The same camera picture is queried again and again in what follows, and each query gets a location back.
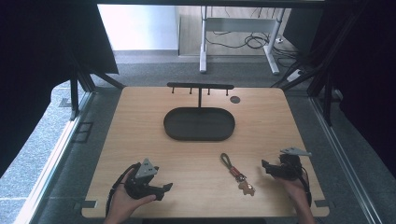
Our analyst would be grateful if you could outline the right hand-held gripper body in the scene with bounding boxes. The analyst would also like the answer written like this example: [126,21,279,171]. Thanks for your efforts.
[272,147,313,182]

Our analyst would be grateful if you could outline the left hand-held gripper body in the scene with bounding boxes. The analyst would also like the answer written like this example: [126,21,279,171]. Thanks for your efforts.
[124,158,161,201]

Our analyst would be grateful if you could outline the keychain with olive strap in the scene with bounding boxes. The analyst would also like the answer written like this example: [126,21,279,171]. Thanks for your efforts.
[219,152,257,197]

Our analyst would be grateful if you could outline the black key rack with tray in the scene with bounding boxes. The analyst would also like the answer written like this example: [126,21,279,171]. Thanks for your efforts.
[163,81,236,142]

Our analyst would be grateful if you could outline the person's left hand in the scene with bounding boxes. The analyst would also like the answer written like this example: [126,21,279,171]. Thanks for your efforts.
[104,170,157,224]

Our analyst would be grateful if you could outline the person's right hand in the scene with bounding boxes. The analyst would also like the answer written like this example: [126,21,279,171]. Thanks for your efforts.
[275,175,317,224]

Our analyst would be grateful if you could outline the white power strip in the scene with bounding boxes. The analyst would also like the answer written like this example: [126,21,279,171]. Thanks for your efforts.
[286,68,304,83]

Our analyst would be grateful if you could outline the black metal stand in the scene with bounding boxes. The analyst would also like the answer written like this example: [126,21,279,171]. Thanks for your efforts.
[68,49,127,121]
[270,12,359,127]

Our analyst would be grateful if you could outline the black curtain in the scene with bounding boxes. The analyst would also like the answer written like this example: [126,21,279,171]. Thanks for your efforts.
[0,0,120,178]
[281,0,396,180]

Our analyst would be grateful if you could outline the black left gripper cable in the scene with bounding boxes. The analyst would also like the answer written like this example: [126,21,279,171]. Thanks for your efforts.
[105,162,142,217]

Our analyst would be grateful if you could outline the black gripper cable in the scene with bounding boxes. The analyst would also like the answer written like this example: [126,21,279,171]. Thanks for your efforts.
[105,162,142,217]
[298,167,313,207]

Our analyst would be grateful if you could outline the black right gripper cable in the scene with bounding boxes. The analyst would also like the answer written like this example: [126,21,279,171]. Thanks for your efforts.
[298,167,313,207]

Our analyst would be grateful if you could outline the black floor cables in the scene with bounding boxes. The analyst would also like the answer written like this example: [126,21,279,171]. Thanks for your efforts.
[205,28,301,68]

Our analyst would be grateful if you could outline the white metal desk frame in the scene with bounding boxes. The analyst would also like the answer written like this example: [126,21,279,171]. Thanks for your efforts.
[199,5,290,76]

